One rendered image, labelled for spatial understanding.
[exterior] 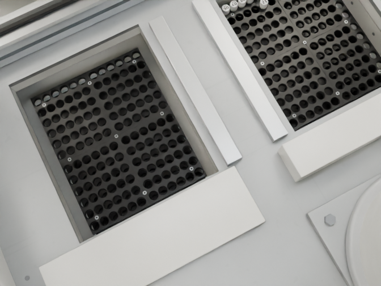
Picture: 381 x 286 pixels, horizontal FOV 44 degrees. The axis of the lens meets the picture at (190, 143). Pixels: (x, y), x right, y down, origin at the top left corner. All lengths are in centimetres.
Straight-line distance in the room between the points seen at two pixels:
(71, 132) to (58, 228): 15
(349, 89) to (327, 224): 22
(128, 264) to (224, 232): 12
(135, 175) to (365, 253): 32
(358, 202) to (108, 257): 31
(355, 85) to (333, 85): 3
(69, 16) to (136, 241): 31
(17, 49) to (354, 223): 49
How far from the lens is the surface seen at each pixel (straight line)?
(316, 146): 61
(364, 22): 82
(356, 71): 75
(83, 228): 74
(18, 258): 65
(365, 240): 59
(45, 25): 67
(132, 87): 71
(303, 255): 62
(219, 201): 60
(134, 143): 68
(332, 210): 62
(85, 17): 70
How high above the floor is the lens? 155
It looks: 75 degrees down
